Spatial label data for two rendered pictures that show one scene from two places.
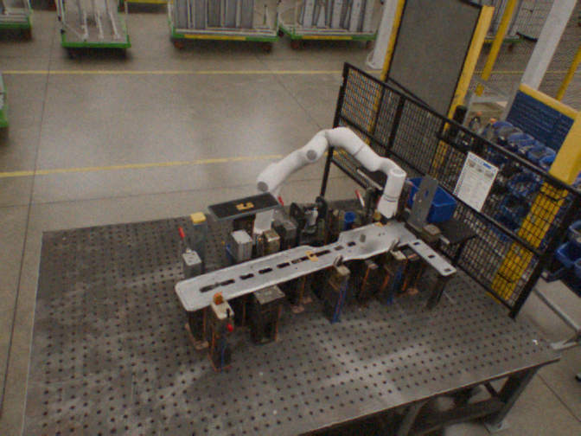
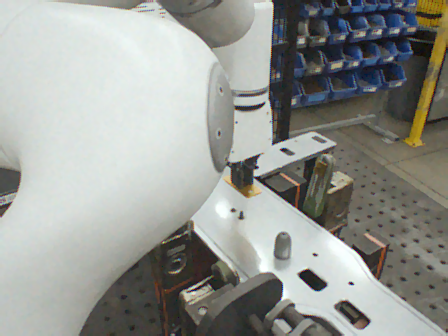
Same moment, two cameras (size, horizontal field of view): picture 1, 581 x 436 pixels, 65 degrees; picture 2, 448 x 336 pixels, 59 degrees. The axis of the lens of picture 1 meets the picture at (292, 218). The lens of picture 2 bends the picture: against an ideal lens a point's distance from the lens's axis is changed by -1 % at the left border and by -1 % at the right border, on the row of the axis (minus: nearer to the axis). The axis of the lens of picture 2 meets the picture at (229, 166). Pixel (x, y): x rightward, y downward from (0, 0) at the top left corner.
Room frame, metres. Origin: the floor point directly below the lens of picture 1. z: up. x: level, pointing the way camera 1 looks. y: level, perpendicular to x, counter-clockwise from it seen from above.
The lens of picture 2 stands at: (2.13, 0.14, 1.52)
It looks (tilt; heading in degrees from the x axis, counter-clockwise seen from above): 31 degrees down; 271
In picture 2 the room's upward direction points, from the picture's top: straight up
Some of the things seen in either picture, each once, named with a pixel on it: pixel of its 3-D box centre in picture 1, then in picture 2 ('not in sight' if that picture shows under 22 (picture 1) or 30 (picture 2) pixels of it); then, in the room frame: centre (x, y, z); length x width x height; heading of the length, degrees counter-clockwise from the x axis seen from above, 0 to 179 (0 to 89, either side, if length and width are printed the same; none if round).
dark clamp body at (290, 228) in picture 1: (284, 251); not in sight; (1.99, 0.01, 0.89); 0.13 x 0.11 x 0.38; 36
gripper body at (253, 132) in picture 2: (388, 204); (243, 124); (2.12, -0.51, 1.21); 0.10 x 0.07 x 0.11; 36
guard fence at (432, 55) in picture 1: (413, 101); not in sight; (4.40, -1.00, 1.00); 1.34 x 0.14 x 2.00; 25
